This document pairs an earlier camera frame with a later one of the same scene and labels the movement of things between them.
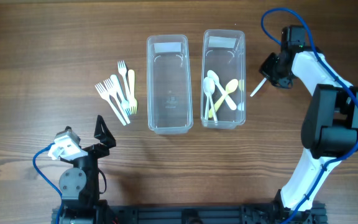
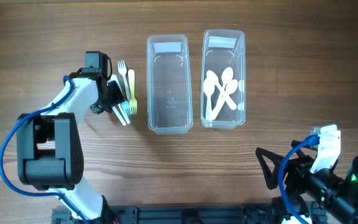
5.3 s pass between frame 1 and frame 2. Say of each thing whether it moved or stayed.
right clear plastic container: stayed
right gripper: moved
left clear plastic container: stayed
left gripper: moved
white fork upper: stayed
